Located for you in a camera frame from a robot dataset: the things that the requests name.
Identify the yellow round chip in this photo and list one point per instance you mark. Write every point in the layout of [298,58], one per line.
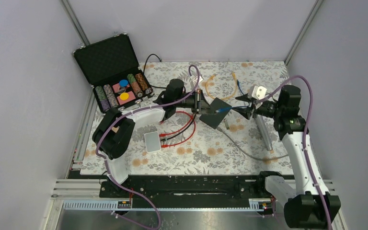
[124,96]

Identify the silver microphone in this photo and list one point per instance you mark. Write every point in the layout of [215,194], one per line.
[264,132]

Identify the small metal coupler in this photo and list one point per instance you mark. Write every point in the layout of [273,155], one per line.
[226,124]

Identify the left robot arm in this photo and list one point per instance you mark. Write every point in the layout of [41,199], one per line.
[113,135]

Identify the clear dealer button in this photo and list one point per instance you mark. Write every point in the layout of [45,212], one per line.
[121,90]

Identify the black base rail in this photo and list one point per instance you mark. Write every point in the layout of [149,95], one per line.
[196,191]

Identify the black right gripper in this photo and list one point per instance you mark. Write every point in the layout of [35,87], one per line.
[246,111]

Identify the blue round chip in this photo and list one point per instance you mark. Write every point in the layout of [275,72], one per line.
[123,83]

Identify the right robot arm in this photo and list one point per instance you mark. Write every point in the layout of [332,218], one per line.
[309,205]

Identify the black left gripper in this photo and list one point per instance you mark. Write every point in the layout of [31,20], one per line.
[200,104]

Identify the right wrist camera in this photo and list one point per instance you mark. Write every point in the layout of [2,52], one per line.
[257,92]

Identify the black network switch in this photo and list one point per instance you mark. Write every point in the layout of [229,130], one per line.
[214,120]

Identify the white router box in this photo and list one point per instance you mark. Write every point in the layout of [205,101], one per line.
[152,142]

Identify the black poker chip case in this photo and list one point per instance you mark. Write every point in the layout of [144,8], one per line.
[105,63]

